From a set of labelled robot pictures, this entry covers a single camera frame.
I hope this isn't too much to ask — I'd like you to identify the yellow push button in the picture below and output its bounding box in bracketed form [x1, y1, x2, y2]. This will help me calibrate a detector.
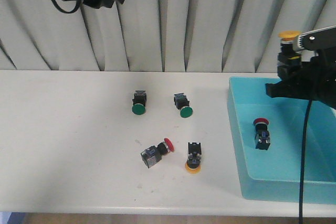
[277, 30, 301, 80]

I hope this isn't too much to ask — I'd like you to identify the red push button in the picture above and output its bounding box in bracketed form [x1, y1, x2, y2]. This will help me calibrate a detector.
[254, 118, 271, 150]
[141, 138, 174, 168]

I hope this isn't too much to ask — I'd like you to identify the turquoise plastic box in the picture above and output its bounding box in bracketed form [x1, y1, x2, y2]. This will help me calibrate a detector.
[227, 77, 335, 204]

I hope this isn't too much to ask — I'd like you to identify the white pleated curtain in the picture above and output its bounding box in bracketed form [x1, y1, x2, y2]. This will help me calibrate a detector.
[1, 0, 335, 73]

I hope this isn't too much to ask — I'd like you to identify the green push button left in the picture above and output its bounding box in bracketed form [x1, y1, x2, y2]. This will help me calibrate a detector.
[132, 90, 147, 115]

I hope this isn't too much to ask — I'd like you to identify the green push button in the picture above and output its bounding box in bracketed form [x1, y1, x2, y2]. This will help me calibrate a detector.
[173, 93, 193, 118]
[132, 90, 147, 115]

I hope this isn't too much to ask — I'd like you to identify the green push button right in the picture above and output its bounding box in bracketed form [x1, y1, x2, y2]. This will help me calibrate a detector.
[173, 93, 193, 118]

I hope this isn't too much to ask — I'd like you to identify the yellow push button upside-down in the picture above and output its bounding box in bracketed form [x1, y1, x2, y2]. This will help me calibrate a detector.
[185, 142, 202, 174]

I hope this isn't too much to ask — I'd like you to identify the red push button lying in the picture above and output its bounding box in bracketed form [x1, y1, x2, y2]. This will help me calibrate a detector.
[141, 138, 174, 168]

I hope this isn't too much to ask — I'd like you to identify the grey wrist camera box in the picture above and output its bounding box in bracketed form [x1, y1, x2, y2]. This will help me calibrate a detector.
[292, 25, 335, 52]

